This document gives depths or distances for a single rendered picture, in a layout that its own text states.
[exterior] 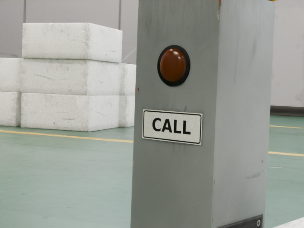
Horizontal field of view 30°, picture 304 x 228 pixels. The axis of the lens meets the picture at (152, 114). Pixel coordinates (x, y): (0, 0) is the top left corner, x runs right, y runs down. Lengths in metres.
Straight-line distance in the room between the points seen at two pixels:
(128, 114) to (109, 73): 0.30
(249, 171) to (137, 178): 0.08
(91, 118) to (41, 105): 0.27
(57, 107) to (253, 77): 2.55
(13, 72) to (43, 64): 0.20
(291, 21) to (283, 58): 0.35
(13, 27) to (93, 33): 3.93
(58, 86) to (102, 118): 0.29
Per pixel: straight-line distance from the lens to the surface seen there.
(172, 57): 0.37
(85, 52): 2.83
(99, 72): 2.96
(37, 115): 2.97
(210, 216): 0.36
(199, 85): 0.36
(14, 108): 3.06
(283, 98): 5.50
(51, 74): 2.94
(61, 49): 2.91
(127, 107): 3.21
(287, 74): 5.49
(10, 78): 3.10
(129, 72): 3.26
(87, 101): 2.83
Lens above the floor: 0.25
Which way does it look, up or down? 3 degrees down
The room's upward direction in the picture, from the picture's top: 2 degrees clockwise
